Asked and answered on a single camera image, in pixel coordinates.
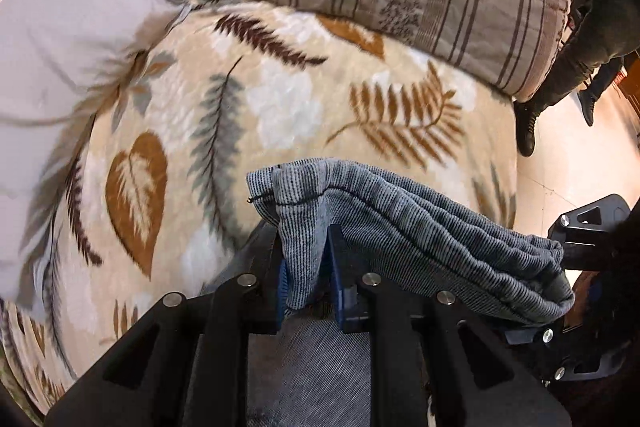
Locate grey pillow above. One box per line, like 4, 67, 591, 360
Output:
0, 0, 186, 314

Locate grey denim pants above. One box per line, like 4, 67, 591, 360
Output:
245, 159, 576, 427

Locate leaf print blanket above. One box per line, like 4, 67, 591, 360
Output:
0, 0, 519, 424

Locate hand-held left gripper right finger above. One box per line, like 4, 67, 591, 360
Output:
326, 226, 574, 427

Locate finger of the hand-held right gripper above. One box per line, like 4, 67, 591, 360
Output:
504, 324, 626, 383
548, 194, 631, 270

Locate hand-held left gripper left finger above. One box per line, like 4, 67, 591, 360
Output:
45, 224, 291, 427

